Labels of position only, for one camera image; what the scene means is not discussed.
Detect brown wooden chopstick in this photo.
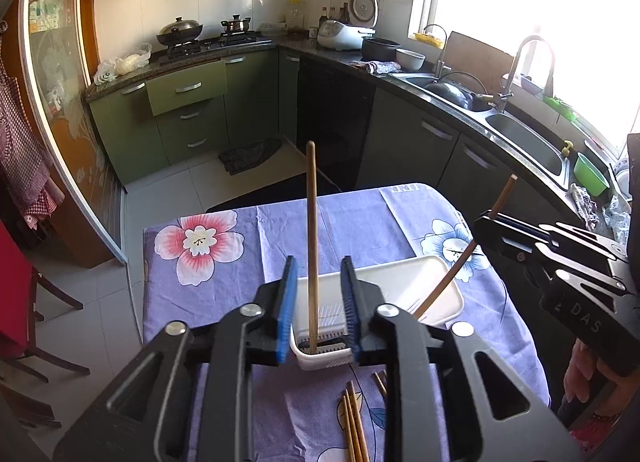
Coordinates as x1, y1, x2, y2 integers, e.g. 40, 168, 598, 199
342, 390, 357, 462
372, 372, 387, 400
347, 381, 370, 462
306, 141, 319, 354
413, 174, 518, 319

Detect steel kitchen faucet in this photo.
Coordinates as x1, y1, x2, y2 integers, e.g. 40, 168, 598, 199
494, 34, 547, 113

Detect person's right hand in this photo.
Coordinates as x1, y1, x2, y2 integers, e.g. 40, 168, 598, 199
562, 338, 637, 418

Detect white plastic utensil holder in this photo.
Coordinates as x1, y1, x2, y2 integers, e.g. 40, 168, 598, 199
290, 256, 464, 371

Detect green plastic basin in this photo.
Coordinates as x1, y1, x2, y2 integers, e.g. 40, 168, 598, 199
574, 152, 610, 198

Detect purple floral tablecloth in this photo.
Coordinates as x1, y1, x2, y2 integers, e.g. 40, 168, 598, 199
143, 184, 550, 461

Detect steel sink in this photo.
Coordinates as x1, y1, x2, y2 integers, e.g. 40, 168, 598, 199
390, 73, 570, 190

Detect wooden cutting board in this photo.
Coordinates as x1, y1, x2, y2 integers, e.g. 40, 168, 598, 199
444, 31, 513, 94

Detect white ceramic bowl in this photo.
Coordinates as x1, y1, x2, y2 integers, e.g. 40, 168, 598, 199
396, 48, 425, 72

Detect green lower cabinets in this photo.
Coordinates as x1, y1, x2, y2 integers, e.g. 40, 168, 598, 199
88, 46, 281, 185

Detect black inner pot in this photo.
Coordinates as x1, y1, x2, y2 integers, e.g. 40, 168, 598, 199
361, 37, 400, 62

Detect red chair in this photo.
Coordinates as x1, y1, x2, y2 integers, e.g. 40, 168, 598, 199
0, 220, 91, 428

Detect white rice cooker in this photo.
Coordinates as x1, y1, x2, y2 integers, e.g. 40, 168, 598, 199
317, 0, 378, 50

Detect gas stove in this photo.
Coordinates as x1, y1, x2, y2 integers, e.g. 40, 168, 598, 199
160, 31, 272, 61

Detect small steel pot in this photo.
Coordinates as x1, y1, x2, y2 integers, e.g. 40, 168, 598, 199
220, 14, 250, 35

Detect purple checked apron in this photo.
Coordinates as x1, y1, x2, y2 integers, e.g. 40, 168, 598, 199
0, 19, 66, 230

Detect black wok with lid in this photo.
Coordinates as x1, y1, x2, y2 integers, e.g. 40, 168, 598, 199
156, 17, 203, 47

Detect white plastic bag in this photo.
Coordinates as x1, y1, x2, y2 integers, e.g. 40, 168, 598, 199
93, 43, 152, 86

